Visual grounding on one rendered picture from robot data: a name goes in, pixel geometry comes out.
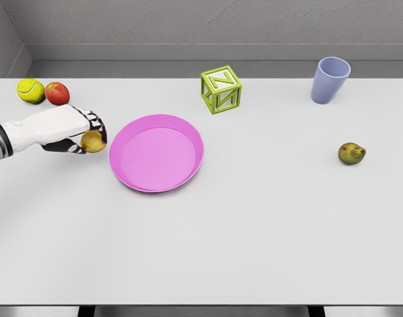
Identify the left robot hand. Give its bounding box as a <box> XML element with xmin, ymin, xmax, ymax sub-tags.
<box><xmin>31</xmin><ymin>104</ymin><xmax>108</xmax><ymax>155</ymax></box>

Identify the yellow lemon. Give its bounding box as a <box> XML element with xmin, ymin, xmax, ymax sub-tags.
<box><xmin>81</xmin><ymin>129</ymin><xmax>107</xmax><ymax>154</ymax></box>

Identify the pink plate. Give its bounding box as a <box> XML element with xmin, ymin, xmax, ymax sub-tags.
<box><xmin>109</xmin><ymin>114</ymin><xmax>205</xmax><ymax>194</ymax></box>

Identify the red apple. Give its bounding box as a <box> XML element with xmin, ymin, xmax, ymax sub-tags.
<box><xmin>44</xmin><ymin>81</ymin><xmax>71</xmax><ymax>106</ymax></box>

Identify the yellow-green tennis ball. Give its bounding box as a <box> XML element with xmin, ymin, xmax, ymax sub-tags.
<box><xmin>17</xmin><ymin>78</ymin><xmax>46</xmax><ymax>104</ymax></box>

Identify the green letter block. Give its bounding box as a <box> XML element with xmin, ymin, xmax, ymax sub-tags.
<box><xmin>200</xmin><ymin>65</ymin><xmax>243</xmax><ymax>115</ymax></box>

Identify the lavender blue cup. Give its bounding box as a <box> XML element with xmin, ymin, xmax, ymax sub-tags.
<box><xmin>311</xmin><ymin>56</ymin><xmax>351</xmax><ymax>105</ymax></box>

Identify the green-brown pear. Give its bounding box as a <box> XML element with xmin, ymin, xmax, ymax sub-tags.
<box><xmin>338</xmin><ymin>142</ymin><xmax>367</xmax><ymax>165</ymax></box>

